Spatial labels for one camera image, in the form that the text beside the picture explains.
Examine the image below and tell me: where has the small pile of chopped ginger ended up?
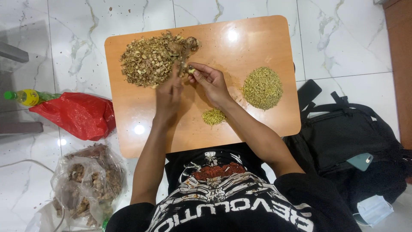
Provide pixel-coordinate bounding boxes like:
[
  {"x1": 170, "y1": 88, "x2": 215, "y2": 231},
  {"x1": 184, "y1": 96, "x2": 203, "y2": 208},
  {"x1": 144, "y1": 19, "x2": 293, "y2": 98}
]
[{"x1": 201, "y1": 108, "x2": 227, "y2": 126}]

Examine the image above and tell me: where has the black backpack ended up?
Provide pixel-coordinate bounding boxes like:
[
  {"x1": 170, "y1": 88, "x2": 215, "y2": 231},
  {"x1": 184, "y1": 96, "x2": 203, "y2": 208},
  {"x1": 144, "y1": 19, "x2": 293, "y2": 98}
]
[{"x1": 283, "y1": 79, "x2": 412, "y2": 214}]

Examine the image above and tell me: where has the white cable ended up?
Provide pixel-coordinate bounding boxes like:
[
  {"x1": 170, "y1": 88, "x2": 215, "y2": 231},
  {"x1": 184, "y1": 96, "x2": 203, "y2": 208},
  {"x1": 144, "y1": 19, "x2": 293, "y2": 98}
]
[{"x1": 0, "y1": 159, "x2": 66, "y2": 232}]

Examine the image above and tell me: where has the person's right hand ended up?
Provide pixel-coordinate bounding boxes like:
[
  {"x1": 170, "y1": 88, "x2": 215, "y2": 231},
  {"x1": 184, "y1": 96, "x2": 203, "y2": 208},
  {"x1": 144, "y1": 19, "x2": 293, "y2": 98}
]
[{"x1": 188, "y1": 62, "x2": 234, "y2": 109}]

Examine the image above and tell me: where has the person's left hand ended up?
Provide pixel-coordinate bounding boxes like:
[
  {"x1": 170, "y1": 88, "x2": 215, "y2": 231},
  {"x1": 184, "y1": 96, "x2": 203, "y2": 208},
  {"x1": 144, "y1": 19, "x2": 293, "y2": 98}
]
[{"x1": 154, "y1": 61, "x2": 187, "y2": 121}]

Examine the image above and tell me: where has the light blue face mask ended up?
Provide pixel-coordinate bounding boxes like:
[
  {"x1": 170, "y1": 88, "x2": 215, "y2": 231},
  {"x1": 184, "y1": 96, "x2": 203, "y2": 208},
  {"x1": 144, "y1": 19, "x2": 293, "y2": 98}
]
[{"x1": 352, "y1": 195, "x2": 394, "y2": 228}]

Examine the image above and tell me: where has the large pile of chopped ginger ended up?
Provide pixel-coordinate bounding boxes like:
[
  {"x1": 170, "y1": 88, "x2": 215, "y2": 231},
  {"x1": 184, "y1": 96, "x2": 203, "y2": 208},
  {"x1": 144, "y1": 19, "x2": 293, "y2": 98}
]
[{"x1": 242, "y1": 66, "x2": 284, "y2": 111}]

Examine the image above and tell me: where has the clear bag of ginger roots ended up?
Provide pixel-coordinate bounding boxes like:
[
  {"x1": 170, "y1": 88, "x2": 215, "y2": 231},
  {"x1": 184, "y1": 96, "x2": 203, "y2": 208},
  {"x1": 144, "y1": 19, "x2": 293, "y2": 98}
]
[{"x1": 50, "y1": 144, "x2": 128, "y2": 228}]

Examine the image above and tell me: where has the red plastic bag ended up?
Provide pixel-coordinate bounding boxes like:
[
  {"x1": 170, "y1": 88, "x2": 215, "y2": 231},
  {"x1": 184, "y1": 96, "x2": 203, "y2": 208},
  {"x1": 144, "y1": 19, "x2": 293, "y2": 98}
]
[{"x1": 29, "y1": 92, "x2": 117, "y2": 142}]

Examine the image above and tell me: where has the white plastic bag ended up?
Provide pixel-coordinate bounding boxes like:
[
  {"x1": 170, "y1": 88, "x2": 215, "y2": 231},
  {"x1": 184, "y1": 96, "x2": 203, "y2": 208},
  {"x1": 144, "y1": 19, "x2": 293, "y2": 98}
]
[{"x1": 25, "y1": 199, "x2": 107, "y2": 232}]

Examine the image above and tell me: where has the green bottle with yellow label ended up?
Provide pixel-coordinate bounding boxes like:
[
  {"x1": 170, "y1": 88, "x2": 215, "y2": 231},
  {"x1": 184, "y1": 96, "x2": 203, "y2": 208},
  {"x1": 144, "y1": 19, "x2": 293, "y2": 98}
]
[{"x1": 3, "y1": 89, "x2": 62, "y2": 107}]

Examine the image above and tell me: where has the small knife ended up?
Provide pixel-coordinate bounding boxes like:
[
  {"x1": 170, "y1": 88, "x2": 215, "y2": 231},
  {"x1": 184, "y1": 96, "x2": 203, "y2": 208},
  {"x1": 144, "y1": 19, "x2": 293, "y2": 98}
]
[{"x1": 178, "y1": 48, "x2": 189, "y2": 77}]

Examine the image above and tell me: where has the brown wooden door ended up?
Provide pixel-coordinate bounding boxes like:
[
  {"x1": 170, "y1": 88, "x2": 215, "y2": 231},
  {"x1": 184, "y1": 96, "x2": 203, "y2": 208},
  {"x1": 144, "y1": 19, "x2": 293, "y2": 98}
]
[{"x1": 382, "y1": 0, "x2": 412, "y2": 149}]

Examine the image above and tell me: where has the unpeeled ginger root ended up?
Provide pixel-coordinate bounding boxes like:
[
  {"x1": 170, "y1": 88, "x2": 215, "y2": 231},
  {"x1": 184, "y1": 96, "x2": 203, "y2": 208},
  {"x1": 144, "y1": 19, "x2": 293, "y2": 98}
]
[{"x1": 167, "y1": 36, "x2": 200, "y2": 53}]

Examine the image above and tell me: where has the pile of brown ginger peelings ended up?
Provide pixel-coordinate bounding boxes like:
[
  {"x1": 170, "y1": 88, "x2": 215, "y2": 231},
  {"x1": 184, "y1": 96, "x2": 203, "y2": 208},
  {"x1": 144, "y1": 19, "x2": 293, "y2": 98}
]
[{"x1": 120, "y1": 31, "x2": 187, "y2": 89}]

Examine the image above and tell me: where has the teal phone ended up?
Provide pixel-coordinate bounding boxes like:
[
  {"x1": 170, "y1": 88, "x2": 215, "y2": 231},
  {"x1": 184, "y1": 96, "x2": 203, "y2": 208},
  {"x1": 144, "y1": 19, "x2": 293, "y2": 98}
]
[{"x1": 346, "y1": 153, "x2": 374, "y2": 172}]

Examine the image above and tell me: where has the grey furniture frame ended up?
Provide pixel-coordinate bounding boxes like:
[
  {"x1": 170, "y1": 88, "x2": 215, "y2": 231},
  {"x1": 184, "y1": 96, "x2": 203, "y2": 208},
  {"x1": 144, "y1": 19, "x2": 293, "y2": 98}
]
[{"x1": 0, "y1": 41, "x2": 44, "y2": 135}]

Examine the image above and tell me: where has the black printed t-shirt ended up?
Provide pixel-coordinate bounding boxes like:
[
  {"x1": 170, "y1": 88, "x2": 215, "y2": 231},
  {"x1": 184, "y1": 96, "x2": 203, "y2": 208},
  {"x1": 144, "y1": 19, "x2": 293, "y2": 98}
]
[{"x1": 106, "y1": 142, "x2": 363, "y2": 232}]

